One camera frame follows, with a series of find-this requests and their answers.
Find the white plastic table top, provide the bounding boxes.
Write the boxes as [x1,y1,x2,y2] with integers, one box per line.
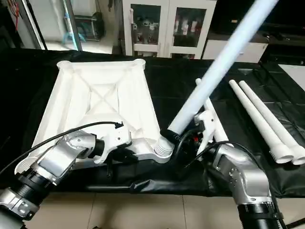
[14,59,174,175]

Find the white plastic table leg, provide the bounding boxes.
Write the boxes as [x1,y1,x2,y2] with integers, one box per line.
[195,79,229,144]
[239,80,305,166]
[153,0,279,159]
[229,80,294,164]

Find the black work mat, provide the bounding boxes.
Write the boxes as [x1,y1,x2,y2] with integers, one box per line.
[0,48,305,198]

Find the white drawer unit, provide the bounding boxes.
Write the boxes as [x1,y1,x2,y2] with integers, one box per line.
[203,39,268,62]

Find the white glass door cabinet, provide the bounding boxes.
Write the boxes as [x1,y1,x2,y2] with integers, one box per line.
[122,0,217,60]

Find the white drawer cabinet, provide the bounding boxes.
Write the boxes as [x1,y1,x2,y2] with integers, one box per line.
[210,0,305,65]

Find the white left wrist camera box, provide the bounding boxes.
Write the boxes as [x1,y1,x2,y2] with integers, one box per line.
[93,123,132,163]

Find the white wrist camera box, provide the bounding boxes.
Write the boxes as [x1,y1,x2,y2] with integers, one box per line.
[198,110,224,153]
[93,123,132,163]

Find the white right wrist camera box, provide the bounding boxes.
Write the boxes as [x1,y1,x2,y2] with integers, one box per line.
[198,110,224,153]

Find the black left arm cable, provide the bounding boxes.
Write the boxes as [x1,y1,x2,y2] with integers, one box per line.
[0,122,124,177]

